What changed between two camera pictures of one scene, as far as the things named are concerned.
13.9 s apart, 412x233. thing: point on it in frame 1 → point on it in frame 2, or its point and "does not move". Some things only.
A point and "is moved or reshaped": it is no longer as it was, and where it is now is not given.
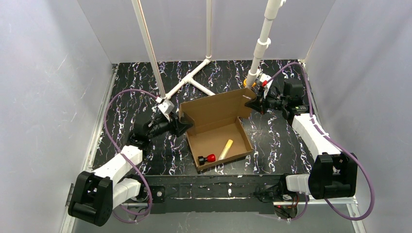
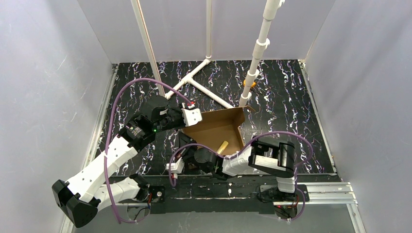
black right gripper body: (266, 102) → (187, 147)
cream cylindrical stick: (226, 149) is moved or reshaped
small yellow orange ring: (245, 83) does not move
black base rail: (186, 194) does not move
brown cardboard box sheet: (216, 120) is moved or reshaped
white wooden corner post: (139, 13) does not move
